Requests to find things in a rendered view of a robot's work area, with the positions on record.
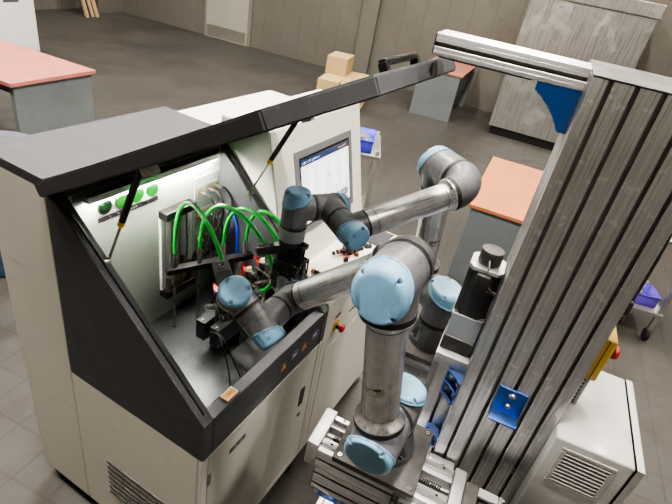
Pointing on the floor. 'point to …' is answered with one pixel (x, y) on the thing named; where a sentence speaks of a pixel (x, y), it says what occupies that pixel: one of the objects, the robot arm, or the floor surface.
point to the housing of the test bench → (70, 430)
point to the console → (277, 181)
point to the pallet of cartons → (338, 71)
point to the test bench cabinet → (140, 455)
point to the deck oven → (629, 33)
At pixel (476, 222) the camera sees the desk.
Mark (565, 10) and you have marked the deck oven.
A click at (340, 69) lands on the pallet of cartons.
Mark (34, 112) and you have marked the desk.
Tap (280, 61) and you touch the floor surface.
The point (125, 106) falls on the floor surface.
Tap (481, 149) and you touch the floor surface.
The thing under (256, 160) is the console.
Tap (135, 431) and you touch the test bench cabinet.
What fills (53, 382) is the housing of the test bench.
